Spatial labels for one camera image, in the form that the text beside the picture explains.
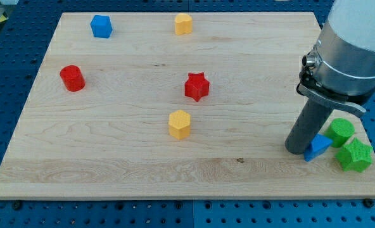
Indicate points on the green star block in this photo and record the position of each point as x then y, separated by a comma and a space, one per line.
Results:
355, 156

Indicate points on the yellow hexagon block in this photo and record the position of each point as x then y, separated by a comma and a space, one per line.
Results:
179, 124

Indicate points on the blue cube block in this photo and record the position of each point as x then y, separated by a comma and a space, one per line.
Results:
101, 26

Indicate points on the green cylinder block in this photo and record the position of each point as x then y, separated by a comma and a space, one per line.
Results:
339, 131

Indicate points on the wooden board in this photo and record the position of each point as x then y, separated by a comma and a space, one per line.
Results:
110, 140

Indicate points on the blue triangle block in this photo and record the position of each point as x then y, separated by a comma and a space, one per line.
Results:
317, 146

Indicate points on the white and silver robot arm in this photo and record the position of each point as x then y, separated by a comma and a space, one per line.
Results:
339, 71

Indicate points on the red star block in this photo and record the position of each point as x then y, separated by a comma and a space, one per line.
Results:
196, 86

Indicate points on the red cylinder block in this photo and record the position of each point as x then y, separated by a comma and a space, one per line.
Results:
72, 78

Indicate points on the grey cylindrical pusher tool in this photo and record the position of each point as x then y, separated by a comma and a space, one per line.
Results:
307, 125

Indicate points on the yellow heart block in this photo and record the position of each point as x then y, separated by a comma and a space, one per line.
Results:
183, 24

